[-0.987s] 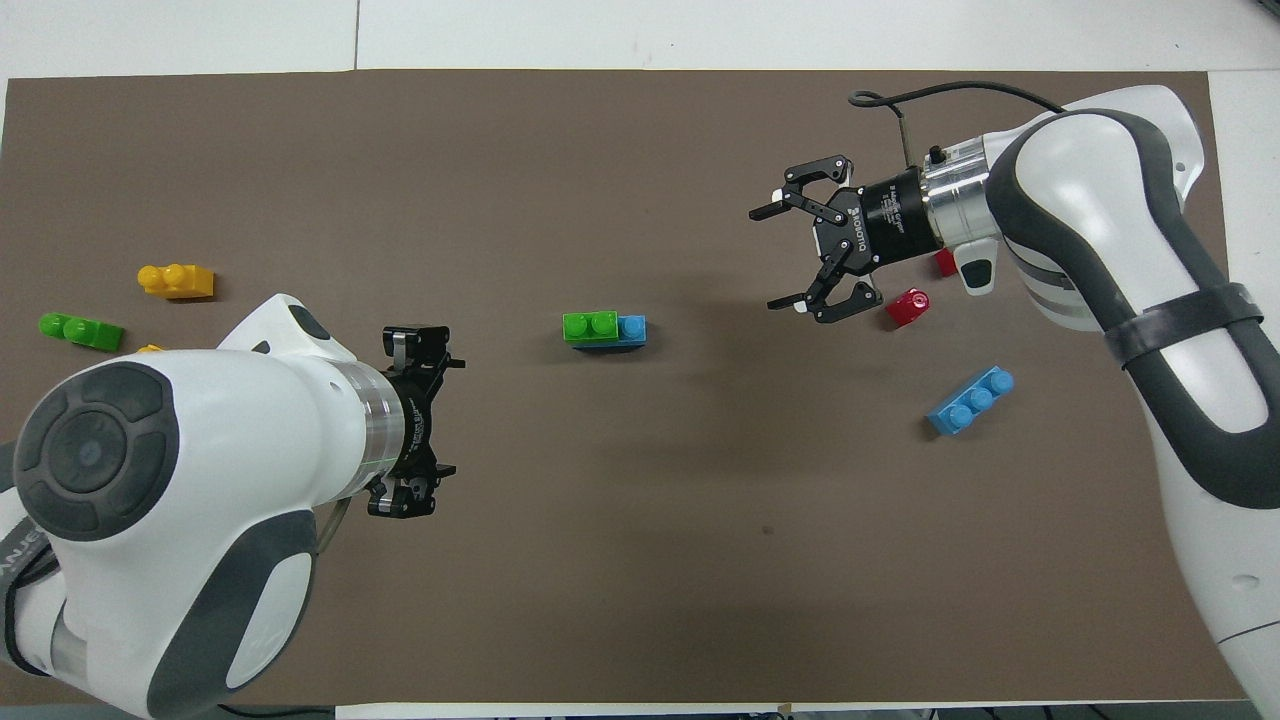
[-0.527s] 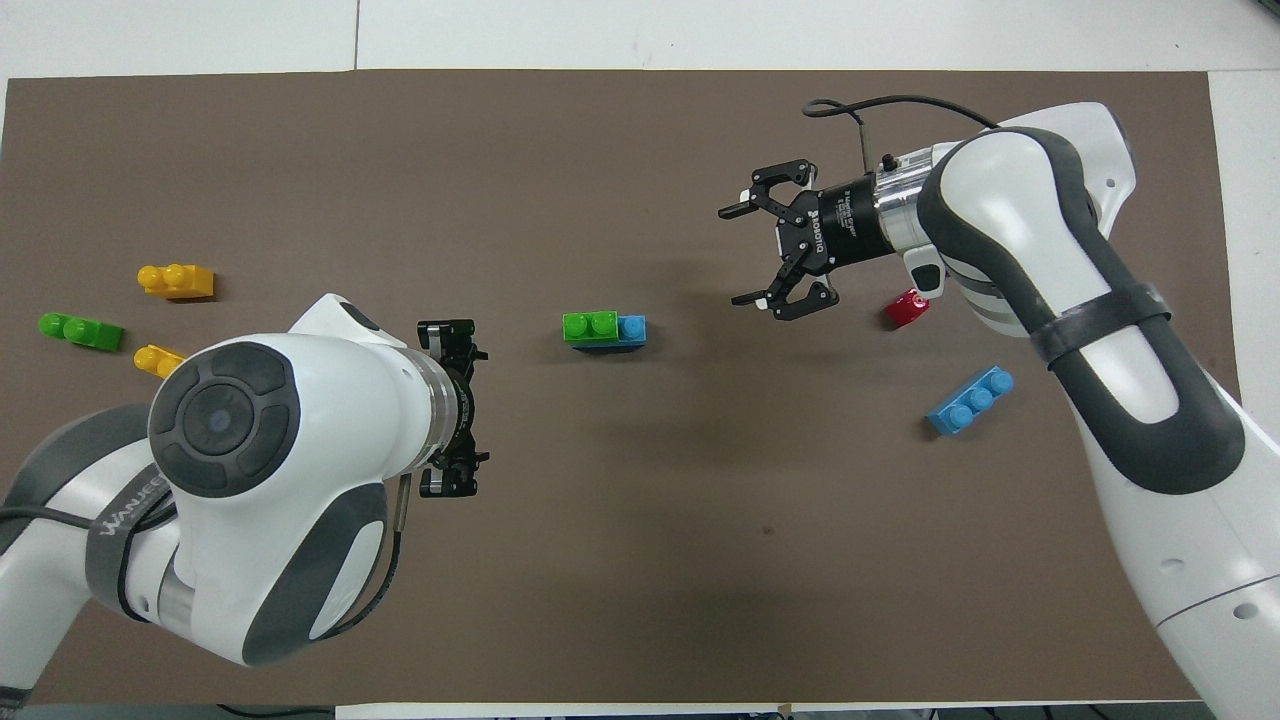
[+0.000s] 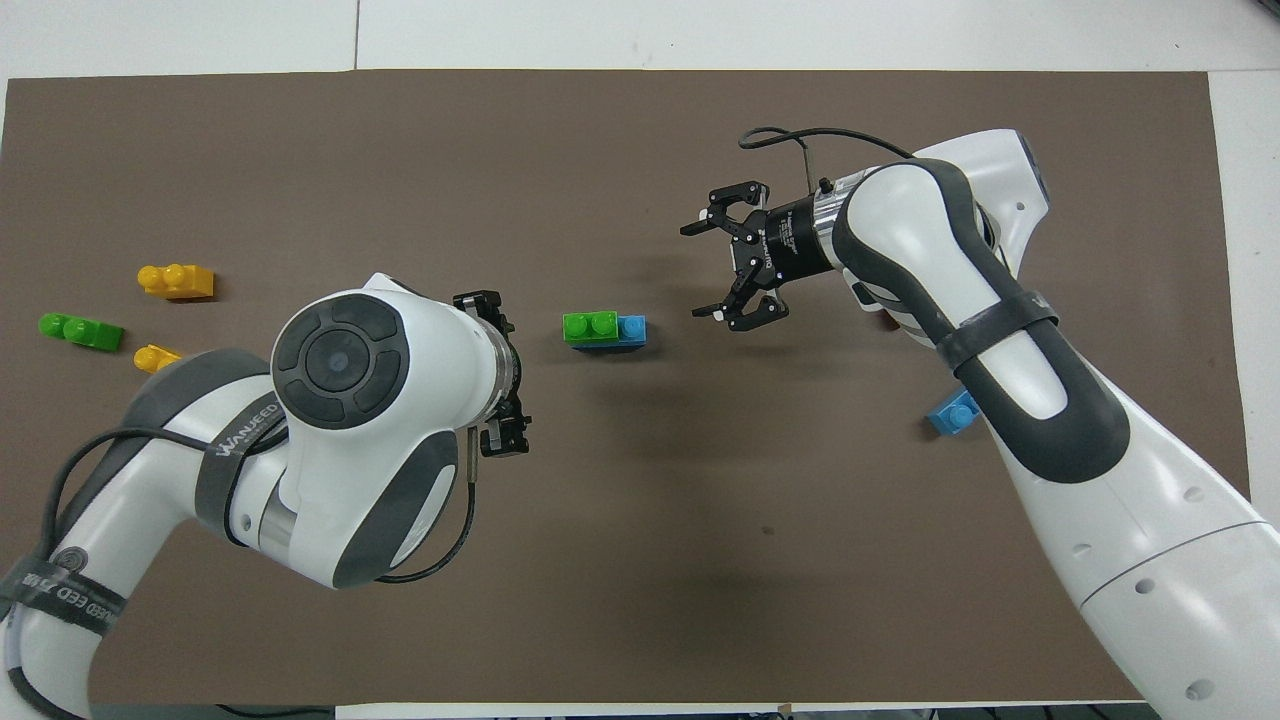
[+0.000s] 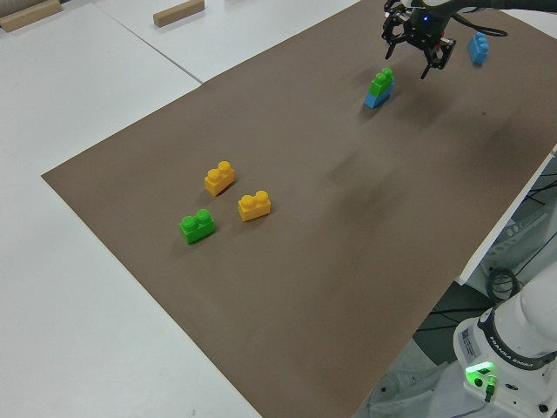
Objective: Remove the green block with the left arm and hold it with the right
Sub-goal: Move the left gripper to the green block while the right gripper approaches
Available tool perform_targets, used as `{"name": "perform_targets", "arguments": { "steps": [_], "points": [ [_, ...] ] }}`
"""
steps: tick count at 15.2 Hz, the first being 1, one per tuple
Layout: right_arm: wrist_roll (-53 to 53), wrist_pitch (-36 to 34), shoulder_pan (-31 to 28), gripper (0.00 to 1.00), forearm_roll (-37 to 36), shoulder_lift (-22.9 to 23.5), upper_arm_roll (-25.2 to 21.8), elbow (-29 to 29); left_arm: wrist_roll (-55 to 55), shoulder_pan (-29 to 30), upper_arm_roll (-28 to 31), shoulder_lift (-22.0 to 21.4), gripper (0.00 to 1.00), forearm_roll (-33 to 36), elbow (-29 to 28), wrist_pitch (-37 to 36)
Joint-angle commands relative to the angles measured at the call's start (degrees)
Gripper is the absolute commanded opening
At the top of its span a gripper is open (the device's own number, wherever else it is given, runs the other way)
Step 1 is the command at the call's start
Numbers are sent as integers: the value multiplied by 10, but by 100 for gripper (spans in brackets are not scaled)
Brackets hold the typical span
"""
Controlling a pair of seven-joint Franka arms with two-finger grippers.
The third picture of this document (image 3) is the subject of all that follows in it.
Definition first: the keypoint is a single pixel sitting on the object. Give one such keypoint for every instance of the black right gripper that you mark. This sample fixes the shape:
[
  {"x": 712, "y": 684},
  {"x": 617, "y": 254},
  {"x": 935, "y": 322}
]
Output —
[{"x": 785, "y": 242}]

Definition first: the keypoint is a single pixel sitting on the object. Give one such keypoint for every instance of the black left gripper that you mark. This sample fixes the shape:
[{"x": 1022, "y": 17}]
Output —
[{"x": 516, "y": 370}]

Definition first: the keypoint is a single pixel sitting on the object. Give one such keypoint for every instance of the green two-stud toy block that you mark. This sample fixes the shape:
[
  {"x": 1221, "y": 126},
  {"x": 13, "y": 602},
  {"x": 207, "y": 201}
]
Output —
[
  {"x": 588, "y": 328},
  {"x": 85, "y": 332}
]

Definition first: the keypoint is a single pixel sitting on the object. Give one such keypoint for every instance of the blue three-stud toy block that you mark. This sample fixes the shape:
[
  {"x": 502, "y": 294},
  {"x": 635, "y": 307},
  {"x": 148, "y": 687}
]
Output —
[
  {"x": 950, "y": 416},
  {"x": 632, "y": 331}
]

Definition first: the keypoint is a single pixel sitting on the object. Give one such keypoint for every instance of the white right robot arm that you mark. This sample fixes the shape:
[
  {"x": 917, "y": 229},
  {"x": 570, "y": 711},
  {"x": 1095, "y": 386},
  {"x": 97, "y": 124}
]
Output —
[{"x": 1150, "y": 520}]

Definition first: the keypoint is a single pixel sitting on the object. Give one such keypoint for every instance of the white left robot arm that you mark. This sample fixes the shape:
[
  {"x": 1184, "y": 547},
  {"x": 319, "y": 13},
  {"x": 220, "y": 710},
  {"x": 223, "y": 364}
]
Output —
[{"x": 380, "y": 480}]

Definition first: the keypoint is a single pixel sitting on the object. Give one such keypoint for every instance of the yellow two-stud toy block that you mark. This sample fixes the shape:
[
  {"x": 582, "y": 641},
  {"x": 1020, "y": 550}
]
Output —
[
  {"x": 178, "y": 282},
  {"x": 152, "y": 358}
]

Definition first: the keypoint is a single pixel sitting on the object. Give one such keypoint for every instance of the brown table mat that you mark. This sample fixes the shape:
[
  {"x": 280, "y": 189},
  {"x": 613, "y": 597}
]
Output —
[{"x": 640, "y": 560}]

